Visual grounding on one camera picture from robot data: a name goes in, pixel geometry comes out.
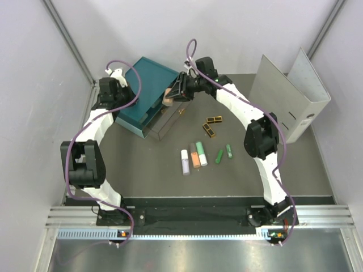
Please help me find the teal drawer organizer box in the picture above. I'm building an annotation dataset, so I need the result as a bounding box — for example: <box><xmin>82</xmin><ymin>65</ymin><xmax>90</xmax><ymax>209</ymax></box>
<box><xmin>116</xmin><ymin>57</ymin><xmax>179</xmax><ymax>138</ymax></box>

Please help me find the gold black lipstick upper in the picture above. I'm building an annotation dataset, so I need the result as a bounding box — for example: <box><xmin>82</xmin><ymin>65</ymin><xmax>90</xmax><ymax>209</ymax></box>
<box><xmin>206</xmin><ymin>116</ymin><xmax>223</xmax><ymax>124</ymax></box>

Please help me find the clear drawer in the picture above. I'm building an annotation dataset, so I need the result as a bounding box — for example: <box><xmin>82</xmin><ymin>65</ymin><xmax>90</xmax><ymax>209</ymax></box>
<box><xmin>145</xmin><ymin>101</ymin><xmax>191</xmax><ymax>141</ymax></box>

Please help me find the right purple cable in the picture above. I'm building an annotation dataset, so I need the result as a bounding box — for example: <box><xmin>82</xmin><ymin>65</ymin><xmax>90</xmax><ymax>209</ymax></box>
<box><xmin>184</xmin><ymin>39</ymin><xmax>297</xmax><ymax>246</ymax></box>

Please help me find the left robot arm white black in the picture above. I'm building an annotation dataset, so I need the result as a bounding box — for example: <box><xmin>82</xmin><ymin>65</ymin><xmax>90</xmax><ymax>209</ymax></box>
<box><xmin>60</xmin><ymin>70</ymin><xmax>137</xmax><ymax>225</ymax></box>

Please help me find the green mascara tube right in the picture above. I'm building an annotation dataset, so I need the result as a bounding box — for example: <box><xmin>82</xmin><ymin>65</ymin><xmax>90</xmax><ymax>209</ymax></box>
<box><xmin>226</xmin><ymin>144</ymin><xmax>233</xmax><ymax>159</ymax></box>

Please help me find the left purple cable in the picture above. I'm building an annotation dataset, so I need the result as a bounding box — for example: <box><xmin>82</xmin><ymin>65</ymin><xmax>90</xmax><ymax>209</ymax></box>
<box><xmin>64</xmin><ymin>58</ymin><xmax>142</xmax><ymax>247</ymax></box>

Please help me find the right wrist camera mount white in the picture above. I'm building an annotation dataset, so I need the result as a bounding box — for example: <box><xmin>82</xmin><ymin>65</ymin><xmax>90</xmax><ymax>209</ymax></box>
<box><xmin>184</xmin><ymin>60</ymin><xmax>198</xmax><ymax>78</ymax></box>

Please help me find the purple cable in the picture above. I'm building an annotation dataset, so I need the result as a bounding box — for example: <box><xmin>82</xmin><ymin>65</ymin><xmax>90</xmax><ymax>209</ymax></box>
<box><xmin>184</xmin><ymin>39</ymin><xmax>297</xmax><ymax>246</ymax></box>
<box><xmin>64</xmin><ymin>58</ymin><xmax>142</xmax><ymax>247</ymax></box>

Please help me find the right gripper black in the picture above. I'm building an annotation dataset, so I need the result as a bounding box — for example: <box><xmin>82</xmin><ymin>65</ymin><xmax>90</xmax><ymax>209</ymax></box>
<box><xmin>166</xmin><ymin>73</ymin><xmax>205</xmax><ymax>103</ymax></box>

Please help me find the gold black lipstick lower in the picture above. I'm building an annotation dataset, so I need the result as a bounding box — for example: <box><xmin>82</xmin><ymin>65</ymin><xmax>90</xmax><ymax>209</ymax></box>
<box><xmin>202</xmin><ymin>123</ymin><xmax>216</xmax><ymax>138</ymax></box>

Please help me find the aluminium rail frame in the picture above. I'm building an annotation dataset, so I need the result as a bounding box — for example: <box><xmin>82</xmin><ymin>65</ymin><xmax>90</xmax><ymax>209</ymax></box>
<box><xmin>45</xmin><ymin>205</ymin><xmax>354</xmax><ymax>232</ymax></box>

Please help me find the green tube white cap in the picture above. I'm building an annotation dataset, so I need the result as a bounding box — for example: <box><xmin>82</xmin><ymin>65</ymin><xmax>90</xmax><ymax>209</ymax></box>
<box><xmin>196</xmin><ymin>141</ymin><xmax>208</xmax><ymax>167</ymax></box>

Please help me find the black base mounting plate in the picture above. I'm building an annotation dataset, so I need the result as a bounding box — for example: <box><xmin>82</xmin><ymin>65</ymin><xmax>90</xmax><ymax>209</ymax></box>
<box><xmin>95</xmin><ymin>197</ymin><xmax>300</xmax><ymax>227</ymax></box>

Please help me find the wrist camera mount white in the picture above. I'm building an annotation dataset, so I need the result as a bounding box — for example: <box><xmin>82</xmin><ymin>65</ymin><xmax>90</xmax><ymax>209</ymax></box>
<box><xmin>184</xmin><ymin>60</ymin><xmax>198</xmax><ymax>78</ymax></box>
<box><xmin>105</xmin><ymin>68</ymin><xmax>128</xmax><ymax>88</ymax></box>

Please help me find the foundation bottle black cap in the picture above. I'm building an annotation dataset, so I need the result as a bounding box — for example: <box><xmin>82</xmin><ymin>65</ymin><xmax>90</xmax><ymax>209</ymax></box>
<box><xmin>162</xmin><ymin>88</ymin><xmax>174</xmax><ymax>107</ymax></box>

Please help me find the white lavender tube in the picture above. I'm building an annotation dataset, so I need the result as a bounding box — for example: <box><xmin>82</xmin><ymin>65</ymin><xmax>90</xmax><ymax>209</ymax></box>
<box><xmin>180</xmin><ymin>150</ymin><xmax>190</xmax><ymax>175</ymax></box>

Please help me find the gold black lipstick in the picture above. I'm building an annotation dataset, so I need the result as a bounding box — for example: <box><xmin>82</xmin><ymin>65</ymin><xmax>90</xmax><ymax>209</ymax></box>
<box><xmin>202</xmin><ymin>123</ymin><xmax>216</xmax><ymax>138</ymax></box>
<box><xmin>206</xmin><ymin>116</ymin><xmax>223</xmax><ymax>124</ymax></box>

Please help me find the green mascara tube left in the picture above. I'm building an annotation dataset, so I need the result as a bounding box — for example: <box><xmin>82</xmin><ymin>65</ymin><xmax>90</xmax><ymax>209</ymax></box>
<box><xmin>215</xmin><ymin>149</ymin><xmax>223</xmax><ymax>164</ymax></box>

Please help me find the grey ring binder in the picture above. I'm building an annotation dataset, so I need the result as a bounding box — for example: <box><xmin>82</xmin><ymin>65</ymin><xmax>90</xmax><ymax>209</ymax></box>
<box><xmin>248</xmin><ymin>49</ymin><xmax>331</xmax><ymax>143</ymax></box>

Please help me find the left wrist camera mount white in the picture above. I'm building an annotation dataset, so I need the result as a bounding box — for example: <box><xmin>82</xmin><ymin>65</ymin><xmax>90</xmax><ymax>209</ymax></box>
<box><xmin>105</xmin><ymin>68</ymin><xmax>128</xmax><ymax>88</ymax></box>

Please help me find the white cable duct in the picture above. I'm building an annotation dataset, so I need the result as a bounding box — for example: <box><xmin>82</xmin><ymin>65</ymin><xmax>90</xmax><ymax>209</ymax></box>
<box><xmin>56</xmin><ymin>225</ymin><xmax>287</xmax><ymax>241</ymax></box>

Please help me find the orange tube grey cap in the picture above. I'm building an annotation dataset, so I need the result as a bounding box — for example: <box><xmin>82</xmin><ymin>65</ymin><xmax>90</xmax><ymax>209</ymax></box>
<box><xmin>189</xmin><ymin>143</ymin><xmax>201</xmax><ymax>168</ymax></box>

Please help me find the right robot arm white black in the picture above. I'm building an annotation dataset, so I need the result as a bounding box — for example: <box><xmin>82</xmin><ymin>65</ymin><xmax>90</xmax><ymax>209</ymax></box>
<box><xmin>166</xmin><ymin>57</ymin><xmax>292</xmax><ymax>227</ymax></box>

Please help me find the green mascara tube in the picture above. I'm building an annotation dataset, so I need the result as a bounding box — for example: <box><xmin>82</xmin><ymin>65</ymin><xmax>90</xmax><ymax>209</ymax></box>
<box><xmin>215</xmin><ymin>149</ymin><xmax>223</xmax><ymax>164</ymax></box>
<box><xmin>226</xmin><ymin>144</ymin><xmax>233</xmax><ymax>159</ymax></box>

